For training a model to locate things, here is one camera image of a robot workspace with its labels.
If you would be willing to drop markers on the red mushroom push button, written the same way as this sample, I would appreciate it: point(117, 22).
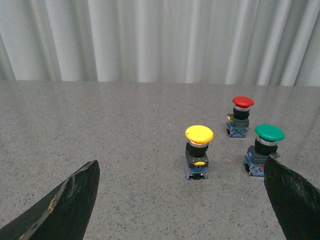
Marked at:
point(238, 121)

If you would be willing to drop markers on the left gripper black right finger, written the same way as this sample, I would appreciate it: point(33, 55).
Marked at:
point(295, 201)

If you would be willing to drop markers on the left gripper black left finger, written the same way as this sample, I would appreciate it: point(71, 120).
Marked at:
point(63, 214)

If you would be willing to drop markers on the yellow mushroom push button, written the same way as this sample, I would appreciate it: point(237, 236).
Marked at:
point(197, 161)

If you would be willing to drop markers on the green mushroom push button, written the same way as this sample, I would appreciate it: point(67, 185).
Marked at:
point(266, 143)

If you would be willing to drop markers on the white pleated curtain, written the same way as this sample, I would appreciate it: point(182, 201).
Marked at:
point(247, 42)

